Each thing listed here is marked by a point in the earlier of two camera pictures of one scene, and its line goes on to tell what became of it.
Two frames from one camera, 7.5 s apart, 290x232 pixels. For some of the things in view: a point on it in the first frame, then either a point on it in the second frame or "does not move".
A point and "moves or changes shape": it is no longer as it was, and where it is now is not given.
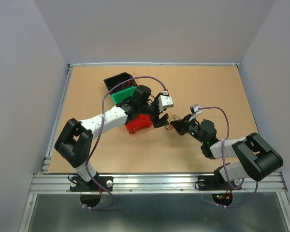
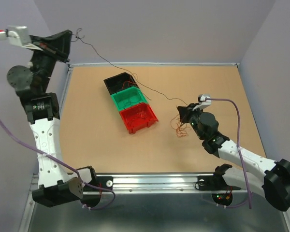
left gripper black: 158,122 → 57,46
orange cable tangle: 171,117 moves or changes shape
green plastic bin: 123,94 does not move
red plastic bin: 144,121 does not move
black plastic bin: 112,81 does not move
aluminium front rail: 123,182 does not move
